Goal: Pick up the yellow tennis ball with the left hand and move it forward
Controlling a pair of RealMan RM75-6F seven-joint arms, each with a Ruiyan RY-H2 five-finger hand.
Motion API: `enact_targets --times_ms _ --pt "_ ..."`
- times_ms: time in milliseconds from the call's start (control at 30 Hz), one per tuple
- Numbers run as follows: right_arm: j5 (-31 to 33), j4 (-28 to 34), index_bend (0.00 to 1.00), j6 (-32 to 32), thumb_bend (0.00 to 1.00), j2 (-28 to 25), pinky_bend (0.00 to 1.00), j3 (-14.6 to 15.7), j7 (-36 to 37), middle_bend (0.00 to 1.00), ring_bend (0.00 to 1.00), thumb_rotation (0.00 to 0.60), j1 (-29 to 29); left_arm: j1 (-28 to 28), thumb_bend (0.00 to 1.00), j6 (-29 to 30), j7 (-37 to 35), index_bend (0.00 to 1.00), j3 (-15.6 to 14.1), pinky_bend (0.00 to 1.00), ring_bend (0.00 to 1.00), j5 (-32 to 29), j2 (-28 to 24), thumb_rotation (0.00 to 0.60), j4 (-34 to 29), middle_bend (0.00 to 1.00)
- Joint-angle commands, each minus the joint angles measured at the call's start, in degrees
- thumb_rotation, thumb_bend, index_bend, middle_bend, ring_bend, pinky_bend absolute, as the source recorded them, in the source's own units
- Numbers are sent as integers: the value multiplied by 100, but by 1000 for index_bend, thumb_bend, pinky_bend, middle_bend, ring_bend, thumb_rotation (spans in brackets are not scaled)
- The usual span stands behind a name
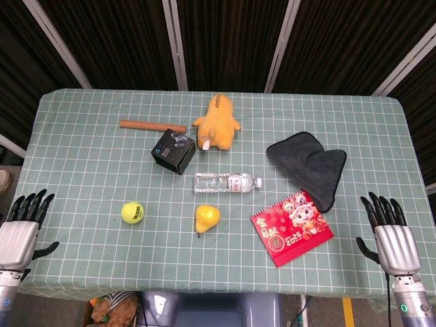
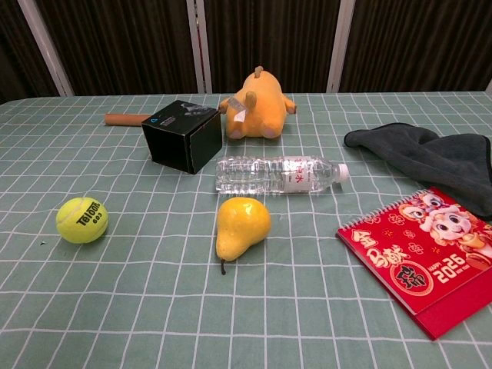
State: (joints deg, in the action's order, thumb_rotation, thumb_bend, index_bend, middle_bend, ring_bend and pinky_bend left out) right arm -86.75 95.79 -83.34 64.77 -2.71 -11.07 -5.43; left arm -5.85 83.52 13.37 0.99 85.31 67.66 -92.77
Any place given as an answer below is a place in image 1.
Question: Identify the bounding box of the white table leg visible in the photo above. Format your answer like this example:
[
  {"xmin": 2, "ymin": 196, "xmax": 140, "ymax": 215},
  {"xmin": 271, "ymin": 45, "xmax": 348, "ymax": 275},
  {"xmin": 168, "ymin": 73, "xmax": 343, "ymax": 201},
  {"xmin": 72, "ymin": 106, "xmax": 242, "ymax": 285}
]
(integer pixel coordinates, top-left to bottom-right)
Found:
[{"xmin": 299, "ymin": 295, "xmax": 309, "ymax": 327}]

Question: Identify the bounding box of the red 2026 desk calendar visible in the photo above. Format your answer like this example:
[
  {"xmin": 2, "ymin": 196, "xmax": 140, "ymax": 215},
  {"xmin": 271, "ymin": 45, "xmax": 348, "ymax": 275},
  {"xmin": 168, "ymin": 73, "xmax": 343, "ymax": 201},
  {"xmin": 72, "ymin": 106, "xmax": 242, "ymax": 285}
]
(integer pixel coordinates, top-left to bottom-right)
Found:
[{"xmin": 250, "ymin": 189, "xmax": 335, "ymax": 268}]

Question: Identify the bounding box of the clear plastic water bottle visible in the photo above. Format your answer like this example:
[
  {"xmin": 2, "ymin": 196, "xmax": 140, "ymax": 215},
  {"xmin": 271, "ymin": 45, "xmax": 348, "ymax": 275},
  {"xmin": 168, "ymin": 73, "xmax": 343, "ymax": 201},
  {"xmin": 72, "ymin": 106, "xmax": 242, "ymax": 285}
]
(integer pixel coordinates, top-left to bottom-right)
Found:
[{"xmin": 193, "ymin": 172, "xmax": 263, "ymax": 193}]

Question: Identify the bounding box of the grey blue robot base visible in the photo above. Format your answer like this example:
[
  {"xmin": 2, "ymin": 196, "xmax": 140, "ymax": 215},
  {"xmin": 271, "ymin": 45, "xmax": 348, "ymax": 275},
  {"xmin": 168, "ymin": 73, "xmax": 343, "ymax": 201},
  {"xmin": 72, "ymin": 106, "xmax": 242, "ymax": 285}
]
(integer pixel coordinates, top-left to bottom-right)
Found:
[{"xmin": 138, "ymin": 291, "xmax": 283, "ymax": 327}]

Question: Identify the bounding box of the yellow tennis ball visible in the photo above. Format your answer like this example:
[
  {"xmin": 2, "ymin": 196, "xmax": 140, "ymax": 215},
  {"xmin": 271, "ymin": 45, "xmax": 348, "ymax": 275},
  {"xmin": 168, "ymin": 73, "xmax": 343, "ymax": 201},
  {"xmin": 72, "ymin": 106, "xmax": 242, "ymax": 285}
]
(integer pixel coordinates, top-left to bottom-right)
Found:
[{"xmin": 121, "ymin": 201, "xmax": 145, "ymax": 225}]

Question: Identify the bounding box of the green checked tablecloth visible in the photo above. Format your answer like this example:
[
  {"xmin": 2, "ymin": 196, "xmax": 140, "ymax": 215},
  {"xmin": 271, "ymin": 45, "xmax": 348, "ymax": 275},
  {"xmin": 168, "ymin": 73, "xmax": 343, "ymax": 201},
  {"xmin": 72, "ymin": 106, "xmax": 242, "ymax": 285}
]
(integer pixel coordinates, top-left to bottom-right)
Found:
[{"xmin": 15, "ymin": 89, "xmax": 436, "ymax": 304}]

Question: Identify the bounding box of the black small box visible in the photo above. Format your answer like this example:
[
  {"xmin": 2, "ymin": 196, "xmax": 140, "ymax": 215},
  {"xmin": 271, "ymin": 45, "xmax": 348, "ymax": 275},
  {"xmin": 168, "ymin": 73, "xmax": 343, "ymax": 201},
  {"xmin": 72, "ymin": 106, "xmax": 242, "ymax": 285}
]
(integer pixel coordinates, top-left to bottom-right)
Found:
[{"xmin": 151, "ymin": 128, "xmax": 197, "ymax": 176}]

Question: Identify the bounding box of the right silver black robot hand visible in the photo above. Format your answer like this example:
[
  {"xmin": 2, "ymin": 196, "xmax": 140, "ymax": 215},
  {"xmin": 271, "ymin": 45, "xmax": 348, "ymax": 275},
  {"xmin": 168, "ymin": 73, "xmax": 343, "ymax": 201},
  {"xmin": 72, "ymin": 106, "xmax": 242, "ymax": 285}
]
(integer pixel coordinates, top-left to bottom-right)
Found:
[{"xmin": 356, "ymin": 191, "xmax": 422, "ymax": 276}]

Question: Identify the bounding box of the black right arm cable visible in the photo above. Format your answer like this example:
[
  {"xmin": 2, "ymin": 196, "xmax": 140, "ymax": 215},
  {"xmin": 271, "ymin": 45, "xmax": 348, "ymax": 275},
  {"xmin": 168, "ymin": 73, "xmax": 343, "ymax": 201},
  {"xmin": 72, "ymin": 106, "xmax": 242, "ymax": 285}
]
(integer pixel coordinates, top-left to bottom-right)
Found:
[{"xmin": 384, "ymin": 272, "xmax": 393, "ymax": 327}]

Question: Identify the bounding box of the yellow pear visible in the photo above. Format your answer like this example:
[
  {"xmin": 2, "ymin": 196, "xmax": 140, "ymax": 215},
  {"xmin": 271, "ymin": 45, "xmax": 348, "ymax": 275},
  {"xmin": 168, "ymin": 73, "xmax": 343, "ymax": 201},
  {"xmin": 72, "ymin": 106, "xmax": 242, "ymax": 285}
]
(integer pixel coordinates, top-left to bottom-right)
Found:
[{"xmin": 194, "ymin": 204, "xmax": 221, "ymax": 238}]

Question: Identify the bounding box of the yellow plush toy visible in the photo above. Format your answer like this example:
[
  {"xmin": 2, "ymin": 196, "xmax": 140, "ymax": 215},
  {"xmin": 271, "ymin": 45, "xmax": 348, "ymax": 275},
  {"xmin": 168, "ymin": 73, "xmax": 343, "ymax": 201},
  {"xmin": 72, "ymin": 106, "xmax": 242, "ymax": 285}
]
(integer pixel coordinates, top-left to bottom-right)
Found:
[{"xmin": 192, "ymin": 93, "xmax": 242, "ymax": 151}]

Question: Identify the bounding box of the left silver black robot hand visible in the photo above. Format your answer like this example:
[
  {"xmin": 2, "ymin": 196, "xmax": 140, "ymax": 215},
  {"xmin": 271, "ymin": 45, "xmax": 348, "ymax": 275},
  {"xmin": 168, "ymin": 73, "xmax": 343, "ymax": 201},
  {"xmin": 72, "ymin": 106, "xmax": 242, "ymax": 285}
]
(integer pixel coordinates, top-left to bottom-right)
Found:
[{"xmin": 0, "ymin": 189, "xmax": 61, "ymax": 270}]

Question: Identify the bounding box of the white partition post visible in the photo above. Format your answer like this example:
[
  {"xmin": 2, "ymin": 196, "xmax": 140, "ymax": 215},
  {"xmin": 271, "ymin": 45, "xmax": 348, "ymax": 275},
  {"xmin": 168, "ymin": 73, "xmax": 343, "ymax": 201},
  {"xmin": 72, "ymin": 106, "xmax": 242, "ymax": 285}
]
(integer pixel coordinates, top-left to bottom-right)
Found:
[
  {"xmin": 264, "ymin": 0, "xmax": 302, "ymax": 93},
  {"xmin": 161, "ymin": 0, "xmax": 189, "ymax": 91},
  {"xmin": 22, "ymin": 0, "xmax": 92, "ymax": 89},
  {"xmin": 371, "ymin": 30, "xmax": 436, "ymax": 97}
]

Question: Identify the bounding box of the brown wooden rod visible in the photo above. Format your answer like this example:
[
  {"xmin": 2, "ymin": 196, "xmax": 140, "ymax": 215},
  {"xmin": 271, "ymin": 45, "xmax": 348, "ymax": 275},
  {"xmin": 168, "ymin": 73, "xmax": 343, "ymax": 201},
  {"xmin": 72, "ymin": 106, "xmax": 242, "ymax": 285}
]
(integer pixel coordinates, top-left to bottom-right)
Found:
[{"xmin": 119, "ymin": 119, "xmax": 187, "ymax": 134}]

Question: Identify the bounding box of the dark grey towel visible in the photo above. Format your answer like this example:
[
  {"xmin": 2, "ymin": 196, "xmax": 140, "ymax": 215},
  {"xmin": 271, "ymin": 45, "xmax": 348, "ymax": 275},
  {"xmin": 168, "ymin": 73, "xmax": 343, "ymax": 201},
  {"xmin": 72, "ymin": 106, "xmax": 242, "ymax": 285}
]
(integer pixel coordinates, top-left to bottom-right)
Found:
[{"xmin": 266, "ymin": 131, "xmax": 347, "ymax": 215}]

